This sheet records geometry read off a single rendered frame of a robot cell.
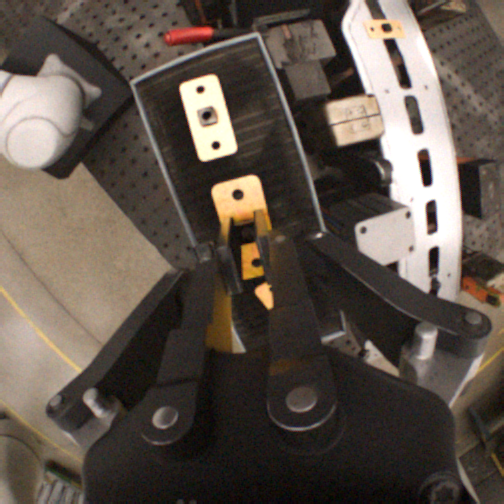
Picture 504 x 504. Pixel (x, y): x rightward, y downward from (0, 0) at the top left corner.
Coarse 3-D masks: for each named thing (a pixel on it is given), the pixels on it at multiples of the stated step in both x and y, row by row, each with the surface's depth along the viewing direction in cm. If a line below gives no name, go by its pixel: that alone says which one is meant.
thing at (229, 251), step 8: (224, 224) 18; (232, 224) 19; (224, 232) 16; (232, 232) 17; (224, 240) 15; (232, 240) 16; (216, 248) 14; (224, 248) 14; (232, 248) 15; (240, 248) 20; (224, 256) 14; (232, 256) 14; (240, 256) 19; (224, 264) 14; (232, 264) 14; (240, 264) 17; (224, 272) 15; (232, 272) 15; (240, 272) 16; (232, 280) 15; (240, 280) 15; (232, 288) 15; (240, 288) 15
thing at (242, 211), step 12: (240, 180) 20; (252, 180) 20; (216, 192) 20; (228, 192) 20; (252, 192) 20; (216, 204) 20; (228, 204) 20; (240, 204) 20; (252, 204) 20; (264, 204) 20; (228, 216) 21; (240, 216) 21; (252, 216) 21; (240, 228) 20; (252, 228) 20; (240, 240) 21; (252, 240) 21; (252, 252) 22; (252, 276) 23
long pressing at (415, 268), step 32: (352, 0) 28; (384, 0) 28; (352, 32) 31; (416, 32) 30; (352, 64) 34; (384, 64) 33; (416, 64) 32; (384, 96) 35; (416, 96) 35; (448, 128) 37; (416, 160) 39; (448, 160) 39; (416, 192) 42; (448, 192) 41; (416, 224) 44; (448, 224) 44; (416, 256) 46; (448, 256) 46; (448, 288) 49
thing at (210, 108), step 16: (208, 80) 21; (192, 96) 22; (208, 96) 22; (192, 112) 23; (208, 112) 23; (224, 112) 23; (192, 128) 23; (208, 128) 23; (224, 128) 23; (208, 144) 24; (224, 144) 24
